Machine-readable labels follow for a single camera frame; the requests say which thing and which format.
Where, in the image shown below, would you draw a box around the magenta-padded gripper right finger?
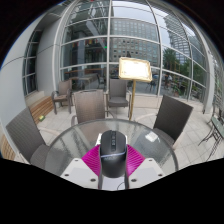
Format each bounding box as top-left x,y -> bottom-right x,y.
125,144 -> 166,190

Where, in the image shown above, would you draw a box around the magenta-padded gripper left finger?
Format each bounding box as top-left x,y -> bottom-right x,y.
60,146 -> 104,191

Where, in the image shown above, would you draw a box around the black computer mouse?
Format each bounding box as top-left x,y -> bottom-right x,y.
98,129 -> 129,179

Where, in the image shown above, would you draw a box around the gold framed menu stand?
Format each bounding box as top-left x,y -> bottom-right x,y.
118,56 -> 154,122

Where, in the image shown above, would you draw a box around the wooden slat bench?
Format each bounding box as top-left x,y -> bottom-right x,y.
0,133 -> 17,162
27,95 -> 55,125

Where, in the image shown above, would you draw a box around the dark metal patio table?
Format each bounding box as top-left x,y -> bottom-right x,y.
197,105 -> 224,162

